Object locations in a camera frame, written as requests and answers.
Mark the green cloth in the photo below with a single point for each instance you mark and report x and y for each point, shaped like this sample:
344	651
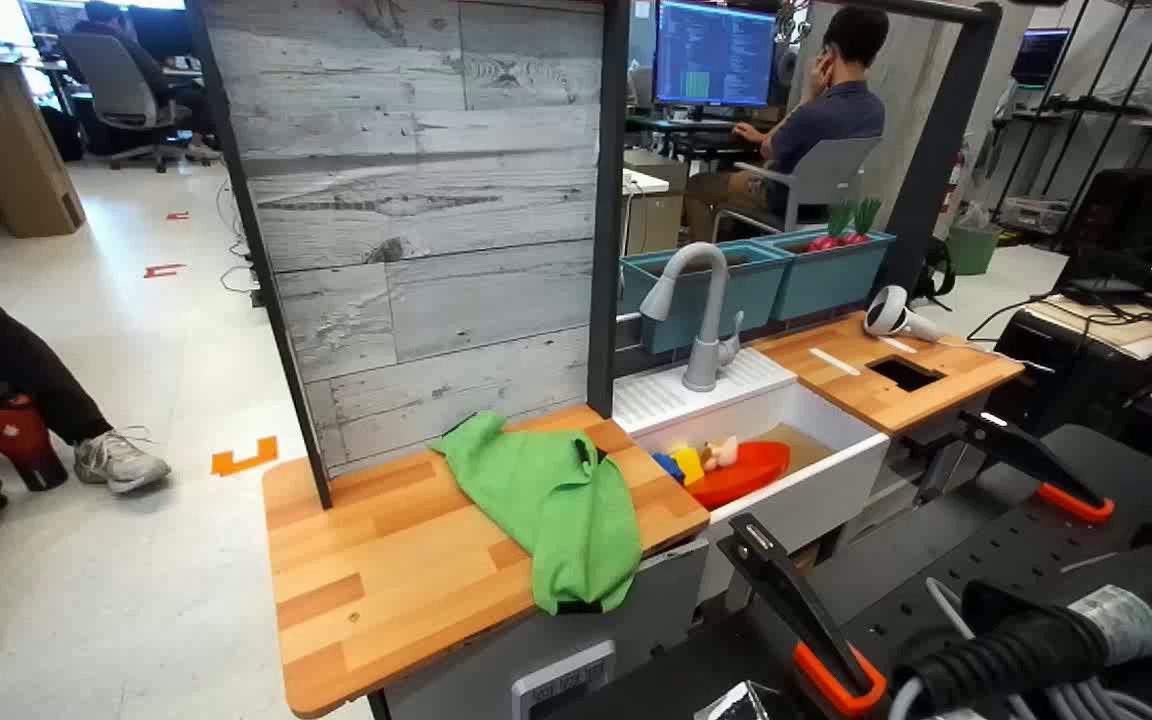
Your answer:
560	515

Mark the grey sink faucet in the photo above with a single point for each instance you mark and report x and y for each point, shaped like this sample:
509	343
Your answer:
711	361

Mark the blue toy block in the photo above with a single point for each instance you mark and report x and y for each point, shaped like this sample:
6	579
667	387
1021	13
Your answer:
667	467

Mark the yellow toy block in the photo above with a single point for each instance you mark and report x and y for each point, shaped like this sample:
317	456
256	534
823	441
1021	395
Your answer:
690	467

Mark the pink toy figure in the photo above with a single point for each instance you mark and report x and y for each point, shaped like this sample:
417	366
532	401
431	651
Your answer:
722	455

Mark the teal plastic bin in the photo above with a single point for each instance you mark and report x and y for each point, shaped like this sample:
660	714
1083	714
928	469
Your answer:
830	283
748	287

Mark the red bowl with toys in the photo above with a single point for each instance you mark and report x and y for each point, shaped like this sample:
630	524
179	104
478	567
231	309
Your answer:
747	477

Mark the grey wood-look backsplash panel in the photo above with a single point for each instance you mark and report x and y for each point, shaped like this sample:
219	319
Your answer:
431	201

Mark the white strip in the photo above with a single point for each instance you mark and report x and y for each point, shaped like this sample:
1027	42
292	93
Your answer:
834	361

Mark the white sink basin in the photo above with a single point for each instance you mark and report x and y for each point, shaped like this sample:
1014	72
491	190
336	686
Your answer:
808	501

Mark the wooden cutting board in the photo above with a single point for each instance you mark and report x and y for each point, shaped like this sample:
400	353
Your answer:
390	572

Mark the wooden countertop with cutout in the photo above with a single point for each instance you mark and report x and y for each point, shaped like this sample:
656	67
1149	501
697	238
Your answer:
870	387

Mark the white headset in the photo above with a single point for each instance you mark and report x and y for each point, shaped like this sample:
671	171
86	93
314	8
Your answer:
885	309

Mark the light grey desk chair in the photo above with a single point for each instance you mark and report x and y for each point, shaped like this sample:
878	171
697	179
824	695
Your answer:
834	172

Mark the grey cabinet under counter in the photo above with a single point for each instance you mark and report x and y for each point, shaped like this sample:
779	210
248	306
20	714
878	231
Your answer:
468	674

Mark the computer monitor blue screen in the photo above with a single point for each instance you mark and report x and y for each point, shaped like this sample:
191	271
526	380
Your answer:
717	52

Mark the seated person dark shirt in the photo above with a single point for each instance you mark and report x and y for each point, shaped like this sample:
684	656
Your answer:
823	123

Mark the orange floor tape marker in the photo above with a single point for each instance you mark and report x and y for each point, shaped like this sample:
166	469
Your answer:
242	460

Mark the green bucket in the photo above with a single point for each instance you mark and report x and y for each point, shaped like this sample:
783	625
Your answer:
970	248

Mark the red floor tape marker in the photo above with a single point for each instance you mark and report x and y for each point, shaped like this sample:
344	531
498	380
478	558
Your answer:
161	271

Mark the white sneaker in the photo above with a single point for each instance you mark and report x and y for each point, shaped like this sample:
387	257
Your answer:
121	460

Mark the black office chair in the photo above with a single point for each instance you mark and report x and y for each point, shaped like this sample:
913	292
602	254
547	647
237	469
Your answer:
116	85

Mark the red and black tool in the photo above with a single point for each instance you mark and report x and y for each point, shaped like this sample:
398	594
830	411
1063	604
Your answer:
16	434

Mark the person leg dark trousers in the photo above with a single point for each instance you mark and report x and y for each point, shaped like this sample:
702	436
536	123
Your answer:
9	353

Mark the light wooden cabinet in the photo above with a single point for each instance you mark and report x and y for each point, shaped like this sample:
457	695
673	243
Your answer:
0	132

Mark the black frame post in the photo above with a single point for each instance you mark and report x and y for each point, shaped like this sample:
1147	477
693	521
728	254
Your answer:
936	132
263	265
604	201

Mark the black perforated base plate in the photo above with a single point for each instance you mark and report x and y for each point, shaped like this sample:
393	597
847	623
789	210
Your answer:
976	546

